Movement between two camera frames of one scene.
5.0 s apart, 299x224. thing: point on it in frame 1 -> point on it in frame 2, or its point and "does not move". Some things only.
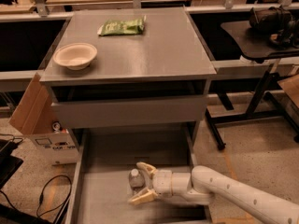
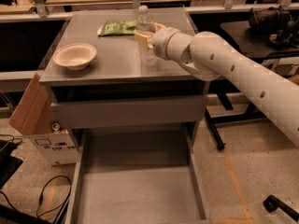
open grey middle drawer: (100, 189) does not move
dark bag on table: (277, 22) does not move
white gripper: (162, 182) -> (161, 42)
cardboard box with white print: (33, 116) does not move
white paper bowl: (76, 56) does not move
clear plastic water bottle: (135, 178) -> (145, 21)
